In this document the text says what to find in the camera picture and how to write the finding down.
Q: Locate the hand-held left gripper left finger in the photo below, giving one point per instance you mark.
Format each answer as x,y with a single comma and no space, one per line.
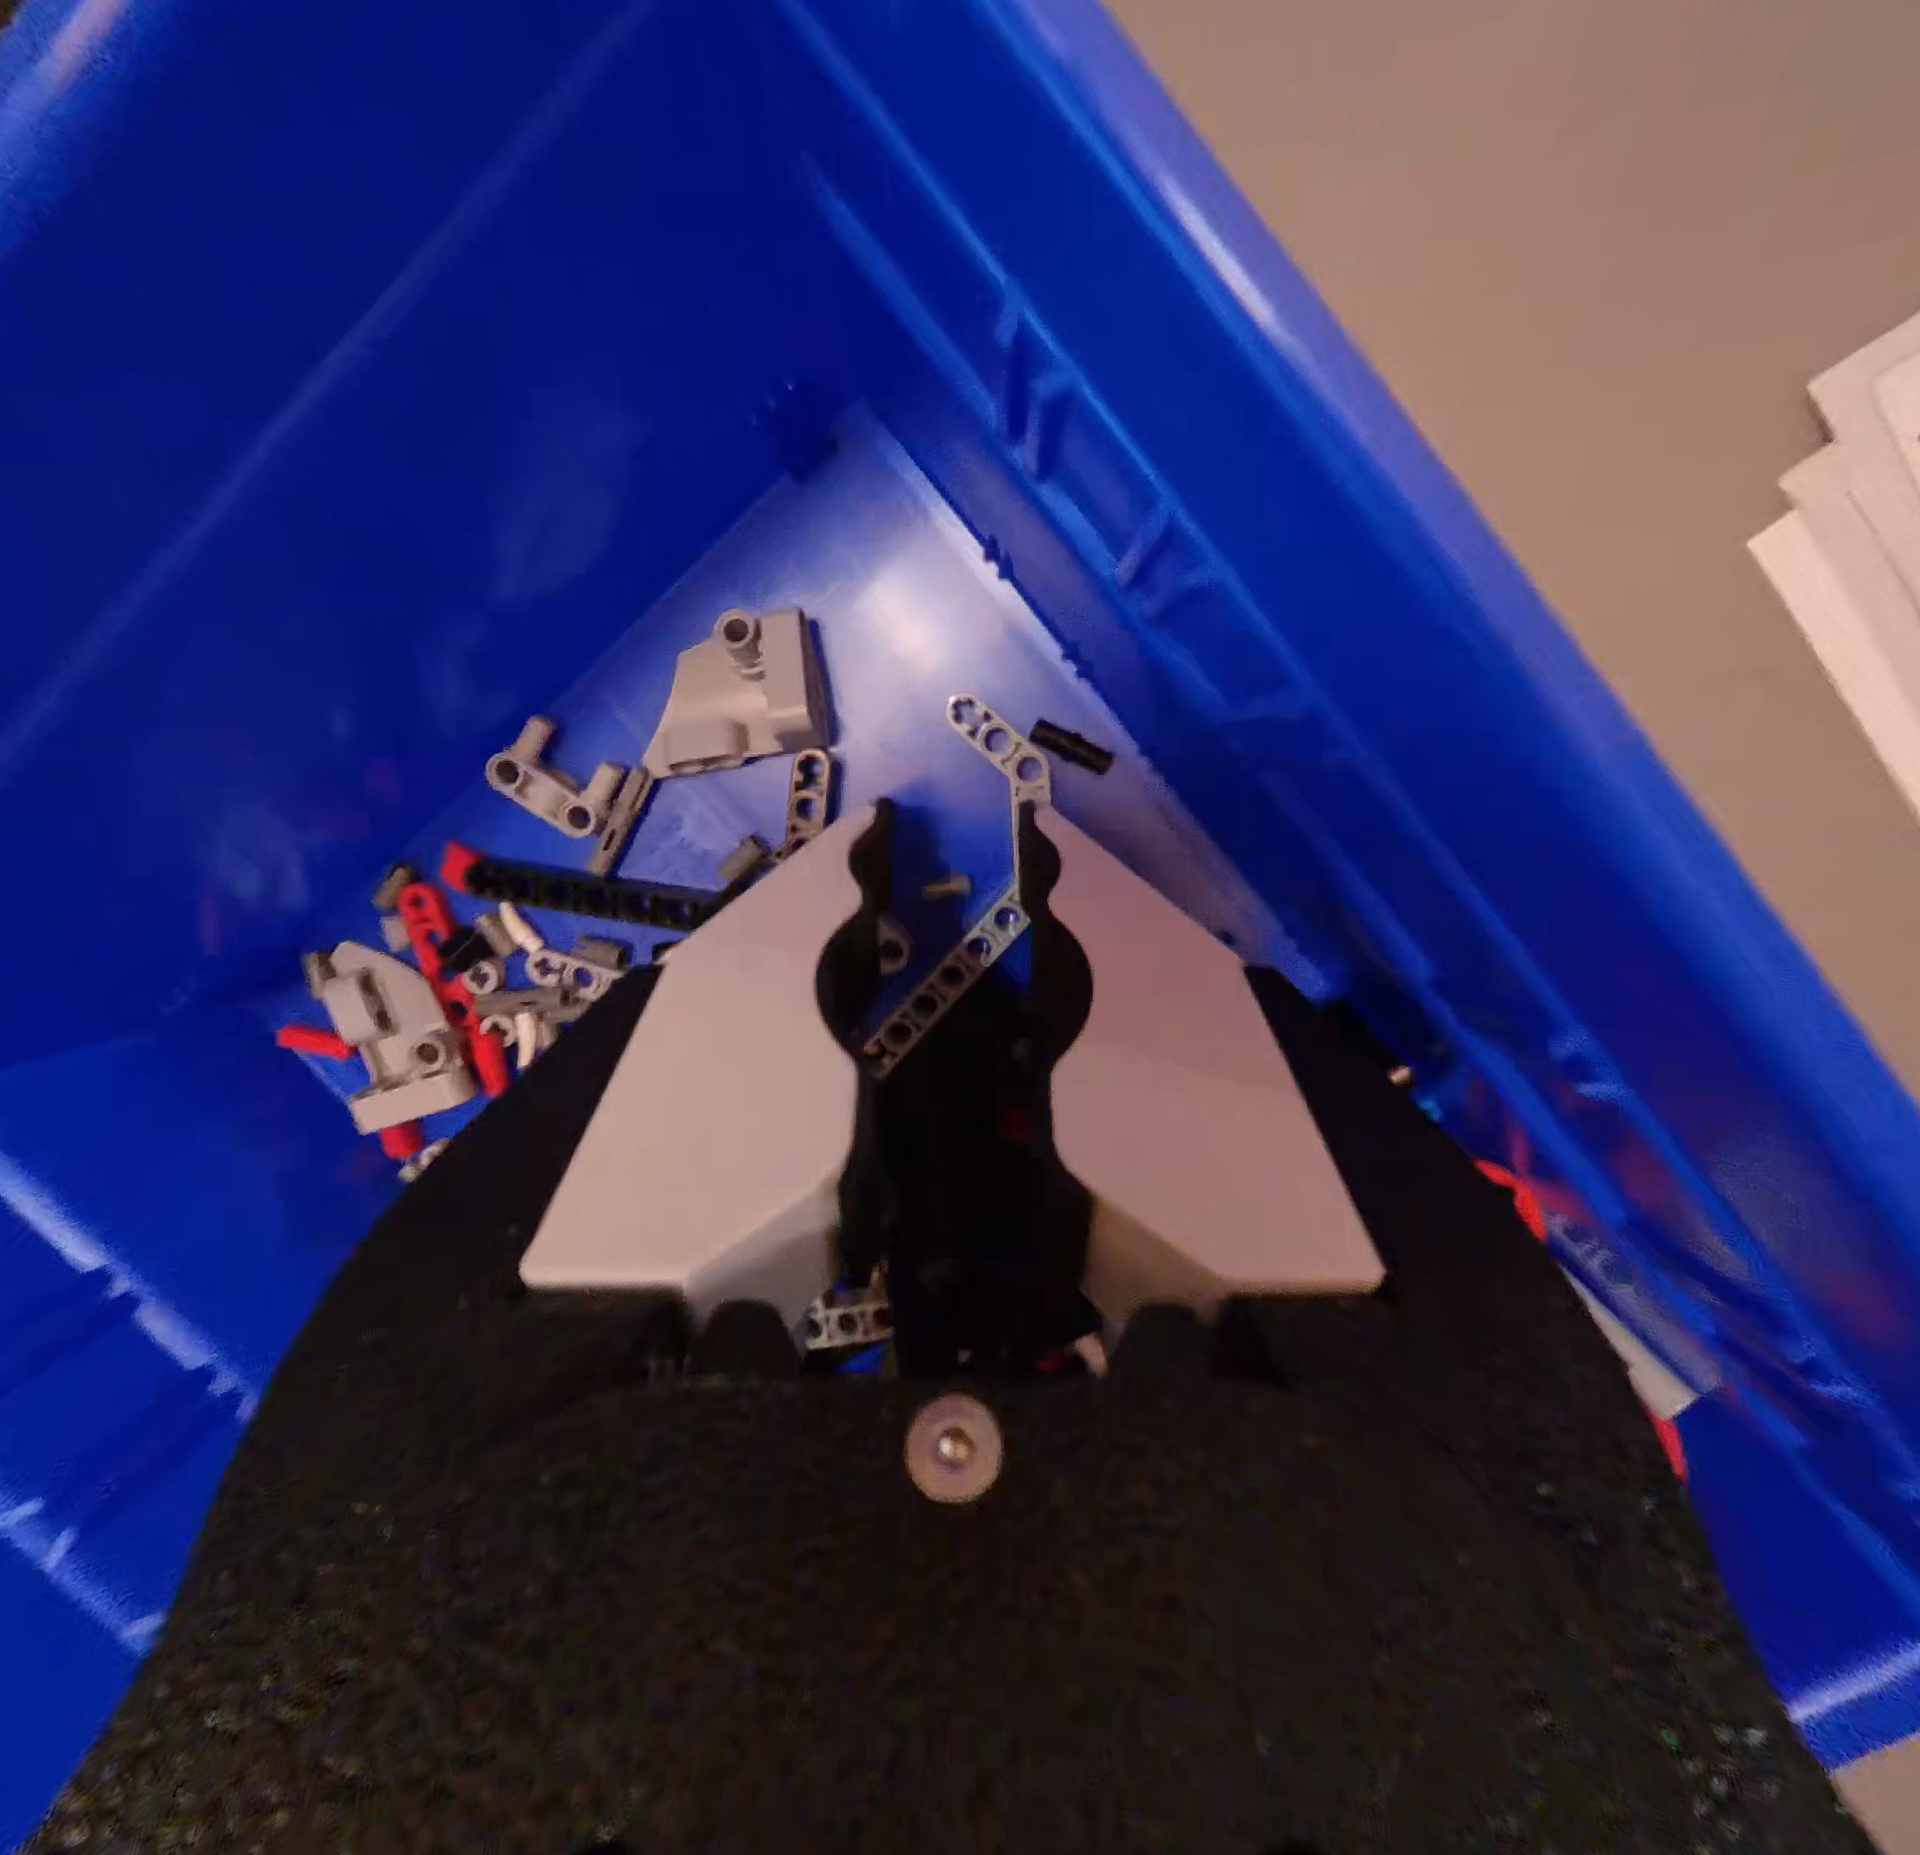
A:
691,1136

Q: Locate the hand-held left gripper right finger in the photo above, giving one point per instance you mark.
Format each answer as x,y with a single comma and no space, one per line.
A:
1216,1136

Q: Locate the building instruction booklet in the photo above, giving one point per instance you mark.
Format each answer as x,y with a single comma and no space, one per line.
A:
1862,580

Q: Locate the pile of toy building parts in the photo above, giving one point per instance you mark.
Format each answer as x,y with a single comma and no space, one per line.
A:
405,1045

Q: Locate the grey curved toy panel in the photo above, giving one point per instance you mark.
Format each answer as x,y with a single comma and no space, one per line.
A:
735,693

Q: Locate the long black toy beam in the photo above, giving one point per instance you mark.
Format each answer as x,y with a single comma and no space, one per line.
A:
587,894

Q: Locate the blue plastic bin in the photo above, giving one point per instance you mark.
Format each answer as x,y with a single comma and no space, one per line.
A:
449,311

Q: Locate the small black toy pin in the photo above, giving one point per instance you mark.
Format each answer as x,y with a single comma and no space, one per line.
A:
1072,746

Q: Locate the grey bent toy beam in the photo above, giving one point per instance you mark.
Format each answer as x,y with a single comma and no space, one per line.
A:
959,971

